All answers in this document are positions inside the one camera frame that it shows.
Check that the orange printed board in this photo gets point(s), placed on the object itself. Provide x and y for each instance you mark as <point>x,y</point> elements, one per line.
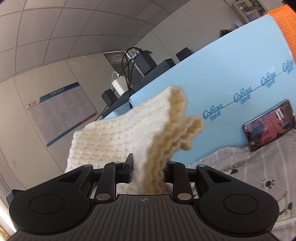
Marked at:
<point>285,25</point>

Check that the grey filing cabinet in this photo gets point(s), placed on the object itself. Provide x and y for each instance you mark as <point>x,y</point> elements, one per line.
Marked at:
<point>248,11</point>

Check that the light blue foam board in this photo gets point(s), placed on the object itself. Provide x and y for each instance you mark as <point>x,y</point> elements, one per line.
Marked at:
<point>231,69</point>

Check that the cream knitted sweater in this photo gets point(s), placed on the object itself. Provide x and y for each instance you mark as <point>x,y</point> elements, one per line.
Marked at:
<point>120,134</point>

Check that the blue wall information board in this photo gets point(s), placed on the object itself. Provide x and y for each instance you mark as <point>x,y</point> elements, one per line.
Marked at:
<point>60,113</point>

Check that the black smartphone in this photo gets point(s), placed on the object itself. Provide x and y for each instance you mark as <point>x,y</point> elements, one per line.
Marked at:
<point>270,126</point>

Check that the small black speaker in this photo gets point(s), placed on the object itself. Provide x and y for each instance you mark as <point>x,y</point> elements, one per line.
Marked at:
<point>109,97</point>

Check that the cartoon printed blanket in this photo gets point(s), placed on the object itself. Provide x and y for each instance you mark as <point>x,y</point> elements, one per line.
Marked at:
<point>254,169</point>

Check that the black monitor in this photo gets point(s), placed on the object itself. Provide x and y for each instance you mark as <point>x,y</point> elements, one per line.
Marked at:
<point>184,54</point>

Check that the green potted plant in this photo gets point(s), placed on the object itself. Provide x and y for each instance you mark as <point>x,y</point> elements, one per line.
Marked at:
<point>227,32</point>

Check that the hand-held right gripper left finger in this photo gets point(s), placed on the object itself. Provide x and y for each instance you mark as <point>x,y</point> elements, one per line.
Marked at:
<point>108,180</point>

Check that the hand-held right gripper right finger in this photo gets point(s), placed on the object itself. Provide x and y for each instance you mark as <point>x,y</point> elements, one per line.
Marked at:
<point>182,180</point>

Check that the large black speaker box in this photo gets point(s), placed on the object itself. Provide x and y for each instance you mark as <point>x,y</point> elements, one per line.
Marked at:
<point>145,63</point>

